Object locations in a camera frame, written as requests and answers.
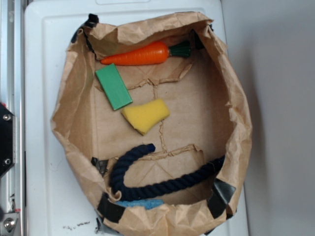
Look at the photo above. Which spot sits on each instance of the orange toy carrot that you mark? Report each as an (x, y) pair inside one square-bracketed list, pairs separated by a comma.
[(154, 53)]

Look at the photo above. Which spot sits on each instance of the blue sponge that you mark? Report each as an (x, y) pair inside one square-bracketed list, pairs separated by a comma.
[(147, 204)]

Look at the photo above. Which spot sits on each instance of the green rectangular sponge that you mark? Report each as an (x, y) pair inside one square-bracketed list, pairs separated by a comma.
[(114, 87)]

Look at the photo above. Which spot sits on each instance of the metal corner bracket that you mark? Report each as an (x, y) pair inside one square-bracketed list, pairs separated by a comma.
[(9, 223)]

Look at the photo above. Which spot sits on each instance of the yellow sponge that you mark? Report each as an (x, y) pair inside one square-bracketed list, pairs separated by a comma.
[(144, 117)]

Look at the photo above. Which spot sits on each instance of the brown paper bag tray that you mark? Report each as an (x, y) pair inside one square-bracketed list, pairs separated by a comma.
[(209, 118)]

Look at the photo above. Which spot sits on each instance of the black mounting plate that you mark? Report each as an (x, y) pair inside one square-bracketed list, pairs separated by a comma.
[(7, 140)]

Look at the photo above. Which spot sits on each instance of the aluminium frame rail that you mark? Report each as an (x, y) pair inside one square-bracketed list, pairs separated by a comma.
[(13, 184)]

